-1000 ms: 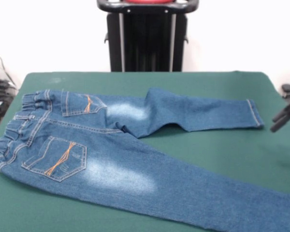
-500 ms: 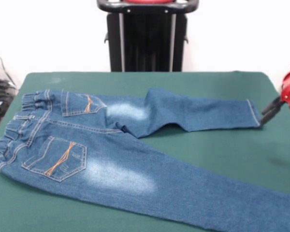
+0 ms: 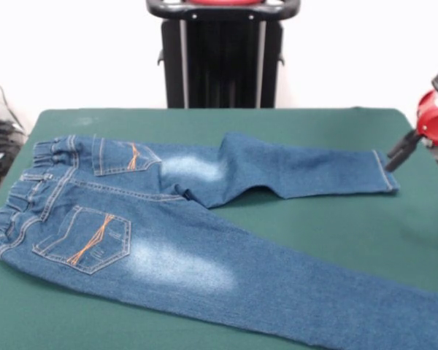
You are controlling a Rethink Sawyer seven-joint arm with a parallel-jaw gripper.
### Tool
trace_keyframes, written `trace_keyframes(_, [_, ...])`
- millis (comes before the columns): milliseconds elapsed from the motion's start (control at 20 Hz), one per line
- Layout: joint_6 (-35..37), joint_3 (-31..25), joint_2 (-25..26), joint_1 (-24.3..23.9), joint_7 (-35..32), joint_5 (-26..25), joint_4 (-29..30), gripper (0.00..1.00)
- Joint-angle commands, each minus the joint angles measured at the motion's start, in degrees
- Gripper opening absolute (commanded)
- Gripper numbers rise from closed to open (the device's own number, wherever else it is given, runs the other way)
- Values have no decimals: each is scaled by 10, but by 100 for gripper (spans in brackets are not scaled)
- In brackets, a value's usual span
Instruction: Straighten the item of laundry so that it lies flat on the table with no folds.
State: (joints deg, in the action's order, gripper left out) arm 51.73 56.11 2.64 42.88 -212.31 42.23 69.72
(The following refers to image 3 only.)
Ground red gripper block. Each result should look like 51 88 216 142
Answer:
383 88 438 173

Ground blue denim jeans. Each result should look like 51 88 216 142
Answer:
0 131 438 350

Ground dark green table cloth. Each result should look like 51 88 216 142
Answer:
0 106 438 350

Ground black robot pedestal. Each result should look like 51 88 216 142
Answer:
145 0 301 109

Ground black cable bundle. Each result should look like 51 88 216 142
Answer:
0 120 27 190

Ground thin grey cable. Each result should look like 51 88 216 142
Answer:
0 67 25 132

